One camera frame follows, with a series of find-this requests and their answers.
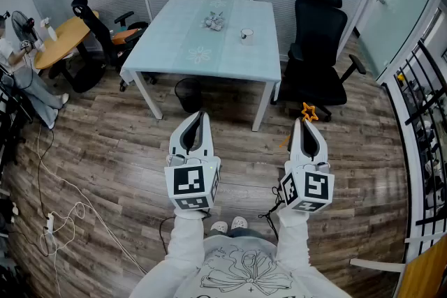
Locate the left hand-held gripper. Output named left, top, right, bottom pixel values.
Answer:
left=163, top=110, right=222, bottom=211

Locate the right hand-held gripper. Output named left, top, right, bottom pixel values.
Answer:
left=279, top=117, right=335, bottom=214

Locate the orange star wand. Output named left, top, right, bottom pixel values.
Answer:
left=279, top=101, right=319, bottom=149

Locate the small glass cup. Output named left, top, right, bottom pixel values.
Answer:
left=240, top=28, right=255, bottom=47

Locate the person's left forearm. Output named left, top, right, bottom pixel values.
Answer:
left=128, top=208, right=205, bottom=298

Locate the person's right forearm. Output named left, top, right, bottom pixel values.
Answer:
left=274, top=207, right=353, bottom=298

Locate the black mesh waste bin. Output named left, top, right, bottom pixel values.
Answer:
left=174, top=77, right=203, bottom=114

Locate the person's right shoe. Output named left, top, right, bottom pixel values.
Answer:
left=230, top=216, right=249, bottom=231

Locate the table with pale blue cloth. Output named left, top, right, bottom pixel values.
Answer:
left=119, top=0, right=283, bottom=133

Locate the black high-back office chair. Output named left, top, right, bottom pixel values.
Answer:
left=270, top=0, right=367, bottom=123

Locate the black metal railing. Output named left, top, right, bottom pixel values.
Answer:
left=382, top=40, right=447, bottom=258

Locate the white artificial flower bouquet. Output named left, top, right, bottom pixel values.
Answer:
left=200, top=10, right=226, bottom=32

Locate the orange bag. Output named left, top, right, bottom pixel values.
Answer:
left=111, top=28, right=140, bottom=45

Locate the person's white printed sweatshirt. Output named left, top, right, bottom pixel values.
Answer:
left=173, top=234, right=317, bottom=298

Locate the black office chair with headrest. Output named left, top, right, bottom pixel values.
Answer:
left=47, top=0, right=159, bottom=94

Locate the round wooden table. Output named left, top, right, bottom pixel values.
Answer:
left=34, top=10, right=100, bottom=71

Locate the frosted glass door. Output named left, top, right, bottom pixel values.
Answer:
left=356, top=0, right=445, bottom=80

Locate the white spray bottle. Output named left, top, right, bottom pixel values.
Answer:
left=40, top=17, right=59, bottom=43

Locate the black standing fan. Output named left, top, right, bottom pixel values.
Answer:
left=10, top=10, right=40, bottom=43

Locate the black gripper cord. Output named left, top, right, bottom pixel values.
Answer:
left=257, top=186, right=285, bottom=241

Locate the white power strip with cables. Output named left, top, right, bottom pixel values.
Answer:
left=36, top=125, right=148, bottom=290

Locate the wooden board with white frame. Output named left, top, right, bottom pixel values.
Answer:
left=349, top=236, right=447, bottom=298

